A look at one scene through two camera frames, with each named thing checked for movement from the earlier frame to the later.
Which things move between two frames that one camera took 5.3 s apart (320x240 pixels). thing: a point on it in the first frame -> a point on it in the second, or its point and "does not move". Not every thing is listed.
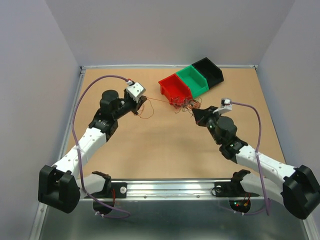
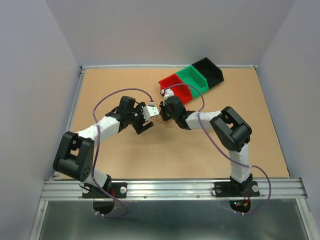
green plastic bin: x=197 y=82 does not move
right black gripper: x=203 y=115 -> x=164 y=116
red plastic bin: x=173 y=88 does not move
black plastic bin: x=212 y=73 does not move
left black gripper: x=135 y=104 -> x=139 y=127
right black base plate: x=233 y=189 does not move
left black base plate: x=116 y=190 does not move
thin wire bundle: x=186 y=105 -> x=156 y=119
